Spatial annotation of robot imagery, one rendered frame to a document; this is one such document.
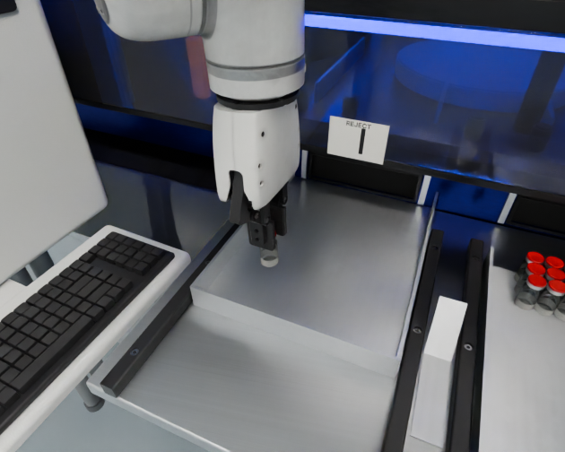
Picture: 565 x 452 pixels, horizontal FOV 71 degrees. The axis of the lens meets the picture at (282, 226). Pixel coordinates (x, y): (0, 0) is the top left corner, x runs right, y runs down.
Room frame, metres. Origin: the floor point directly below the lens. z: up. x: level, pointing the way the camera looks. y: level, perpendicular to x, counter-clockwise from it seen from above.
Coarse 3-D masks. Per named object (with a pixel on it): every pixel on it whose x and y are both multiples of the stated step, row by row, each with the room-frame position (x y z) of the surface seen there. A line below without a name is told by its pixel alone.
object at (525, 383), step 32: (512, 288) 0.36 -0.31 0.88; (480, 320) 0.30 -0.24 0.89; (512, 320) 0.31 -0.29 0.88; (544, 320) 0.31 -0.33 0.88; (480, 352) 0.25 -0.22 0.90; (512, 352) 0.26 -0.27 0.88; (544, 352) 0.26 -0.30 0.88; (480, 384) 0.21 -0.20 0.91; (512, 384) 0.23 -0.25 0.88; (544, 384) 0.23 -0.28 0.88; (480, 416) 0.18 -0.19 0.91; (512, 416) 0.19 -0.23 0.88; (544, 416) 0.19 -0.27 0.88; (480, 448) 0.15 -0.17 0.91; (512, 448) 0.16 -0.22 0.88; (544, 448) 0.16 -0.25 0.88
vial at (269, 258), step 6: (276, 240) 0.35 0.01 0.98; (276, 246) 0.35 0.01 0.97; (264, 252) 0.34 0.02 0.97; (270, 252) 0.34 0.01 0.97; (276, 252) 0.34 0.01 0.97; (264, 258) 0.34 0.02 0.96; (270, 258) 0.34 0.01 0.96; (276, 258) 0.34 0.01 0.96; (264, 264) 0.34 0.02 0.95; (270, 264) 0.34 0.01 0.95; (276, 264) 0.34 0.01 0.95
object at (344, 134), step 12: (336, 120) 0.53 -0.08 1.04; (348, 120) 0.53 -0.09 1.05; (336, 132) 0.53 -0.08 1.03; (348, 132) 0.53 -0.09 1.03; (360, 132) 0.52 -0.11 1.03; (372, 132) 0.51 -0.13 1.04; (384, 132) 0.51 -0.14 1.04; (336, 144) 0.53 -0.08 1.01; (348, 144) 0.53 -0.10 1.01; (372, 144) 0.51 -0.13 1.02; (384, 144) 0.51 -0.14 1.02; (348, 156) 0.53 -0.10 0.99; (360, 156) 0.52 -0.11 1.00; (372, 156) 0.51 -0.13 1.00
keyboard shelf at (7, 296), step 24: (96, 240) 0.55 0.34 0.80; (144, 240) 0.55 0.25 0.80; (0, 288) 0.44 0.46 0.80; (24, 288) 0.44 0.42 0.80; (144, 288) 0.43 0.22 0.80; (0, 312) 0.38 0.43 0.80; (120, 336) 0.35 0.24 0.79; (96, 360) 0.31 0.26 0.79; (72, 384) 0.27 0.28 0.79; (48, 408) 0.24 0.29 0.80; (24, 432) 0.21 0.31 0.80
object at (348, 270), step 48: (288, 192) 0.59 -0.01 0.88; (336, 192) 0.59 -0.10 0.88; (240, 240) 0.45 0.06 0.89; (288, 240) 0.46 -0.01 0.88; (336, 240) 0.46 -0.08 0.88; (384, 240) 0.46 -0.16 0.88; (192, 288) 0.34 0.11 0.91; (240, 288) 0.36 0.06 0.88; (288, 288) 0.36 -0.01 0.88; (336, 288) 0.36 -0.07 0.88; (384, 288) 0.36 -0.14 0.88; (288, 336) 0.28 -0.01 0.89; (336, 336) 0.26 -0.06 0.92; (384, 336) 0.29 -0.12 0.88
